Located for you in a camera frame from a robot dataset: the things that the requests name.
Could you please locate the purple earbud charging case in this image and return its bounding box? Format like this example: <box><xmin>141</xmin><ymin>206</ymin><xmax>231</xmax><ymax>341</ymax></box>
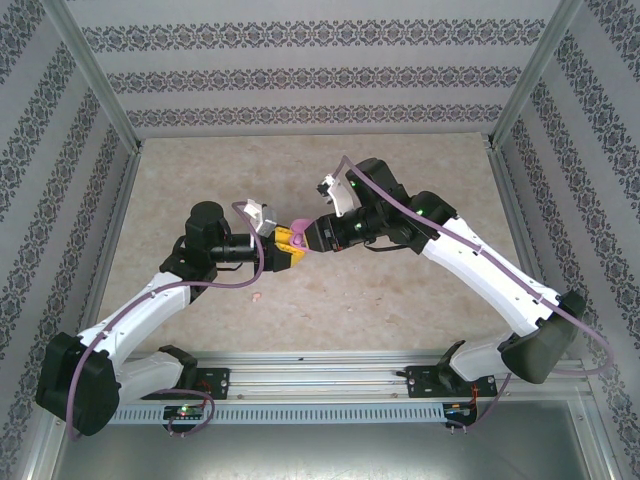
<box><xmin>290</xmin><ymin>218</ymin><xmax>317</xmax><ymax>249</ymax></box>

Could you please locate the white slotted cable duct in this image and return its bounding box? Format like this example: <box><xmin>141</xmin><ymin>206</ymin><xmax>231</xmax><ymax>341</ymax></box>
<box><xmin>107</xmin><ymin>402</ymin><xmax>446</xmax><ymax>425</ymax></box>

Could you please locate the grey metal sheet tray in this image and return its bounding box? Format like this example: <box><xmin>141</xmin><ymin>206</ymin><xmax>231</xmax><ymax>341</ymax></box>
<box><xmin>29</xmin><ymin>399</ymin><xmax>616</xmax><ymax>480</ymax></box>

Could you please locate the left circuit board green light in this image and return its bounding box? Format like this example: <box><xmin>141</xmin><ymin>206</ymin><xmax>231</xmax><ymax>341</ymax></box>
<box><xmin>164</xmin><ymin>405</ymin><xmax>207</xmax><ymax>420</ymax></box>

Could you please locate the aluminium frame post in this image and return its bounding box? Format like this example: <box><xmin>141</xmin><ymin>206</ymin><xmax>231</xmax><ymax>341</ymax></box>
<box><xmin>491</xmin><ymin>0</ymin><xmax>585</xmax><ymax>150</ymax></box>
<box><xmin>39</xmin><ymin>0</ymin><xmax>145</xmax><ymax>153</ymax></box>

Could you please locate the aluminium side rail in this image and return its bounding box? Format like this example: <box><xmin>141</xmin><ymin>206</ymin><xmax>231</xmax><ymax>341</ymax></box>
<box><xmin>487</xmin><ymin>144</ymin><xmax>569</xmax><ymax>361</ymax></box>
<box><xmin>69</xmin><ymin>149</ymin><xmax>142</xmax><ymax>364</ymax></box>

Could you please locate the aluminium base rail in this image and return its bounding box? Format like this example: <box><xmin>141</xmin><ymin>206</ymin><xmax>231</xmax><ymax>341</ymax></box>
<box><xmin>47</xmin><ymin>349</ymin><xmax>594</xmax><ymax>402</ymax></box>

